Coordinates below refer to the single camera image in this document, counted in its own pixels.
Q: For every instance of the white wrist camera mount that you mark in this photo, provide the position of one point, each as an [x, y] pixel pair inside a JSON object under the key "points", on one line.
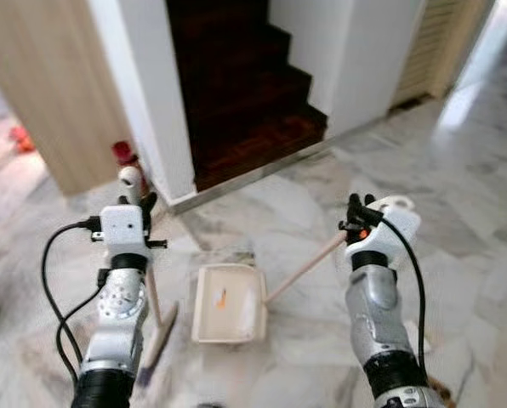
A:
{"points": [[394, 231], [123, 229]]}

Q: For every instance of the light wooden panel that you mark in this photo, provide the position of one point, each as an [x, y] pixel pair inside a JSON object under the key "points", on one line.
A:
{"points": [[41, 85]]}

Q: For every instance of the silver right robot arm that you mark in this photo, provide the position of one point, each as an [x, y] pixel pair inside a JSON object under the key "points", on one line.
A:
{"points": [[374, 310]]}

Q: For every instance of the dark wooden staircase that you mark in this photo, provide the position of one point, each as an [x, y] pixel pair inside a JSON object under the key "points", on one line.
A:
{"points": [[245, 93]]}

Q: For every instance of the beige louvered door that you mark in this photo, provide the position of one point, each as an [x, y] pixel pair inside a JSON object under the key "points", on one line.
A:
{"points": [[441, 51]]}

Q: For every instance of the small red floor item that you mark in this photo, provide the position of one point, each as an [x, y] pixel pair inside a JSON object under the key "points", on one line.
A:
{"points": [[20, 139]]}

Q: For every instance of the small orange scrap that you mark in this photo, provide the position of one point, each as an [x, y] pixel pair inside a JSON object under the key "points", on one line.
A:
{"points": [[221, 297]]}

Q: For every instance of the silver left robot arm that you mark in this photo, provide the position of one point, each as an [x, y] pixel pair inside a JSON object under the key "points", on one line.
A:
{"points": [[122, 314]]}

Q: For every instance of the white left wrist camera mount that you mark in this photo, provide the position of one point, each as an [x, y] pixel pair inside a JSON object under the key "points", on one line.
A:
{"points": [[123, 229]]}

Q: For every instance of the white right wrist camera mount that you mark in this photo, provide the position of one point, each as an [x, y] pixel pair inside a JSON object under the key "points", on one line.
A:
{"points": [[394, 231]]}

